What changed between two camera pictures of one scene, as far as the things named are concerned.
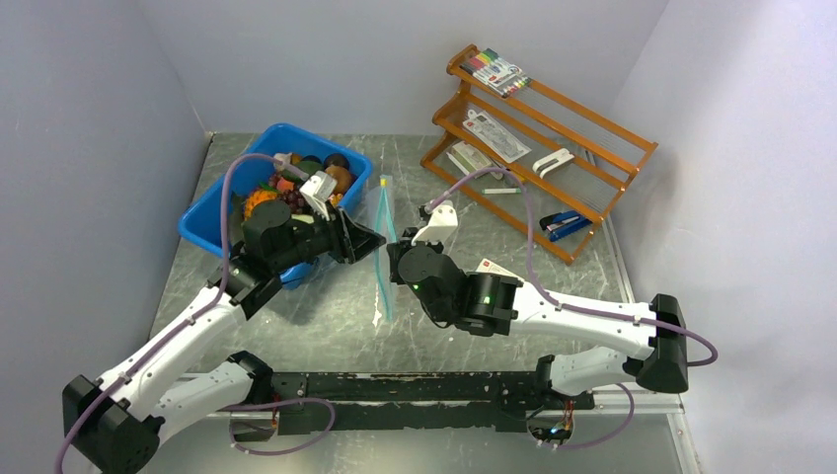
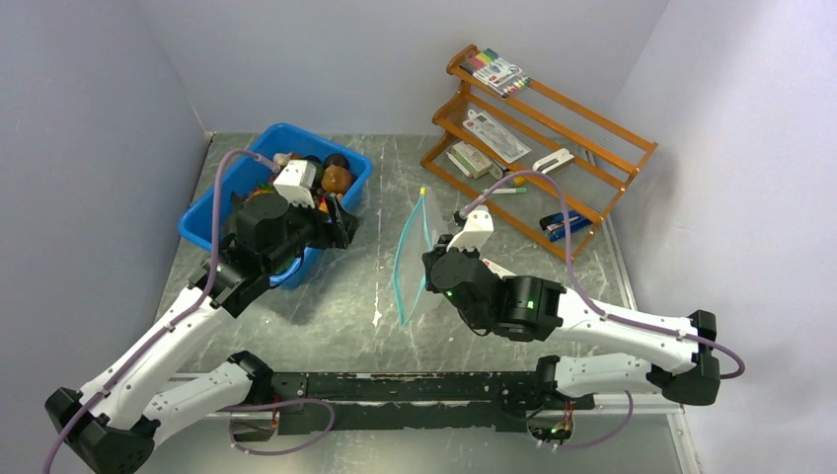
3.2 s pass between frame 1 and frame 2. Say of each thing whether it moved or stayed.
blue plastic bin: stayed
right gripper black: moved
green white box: stayed
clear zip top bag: moved
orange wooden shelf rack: stayed
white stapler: stayed
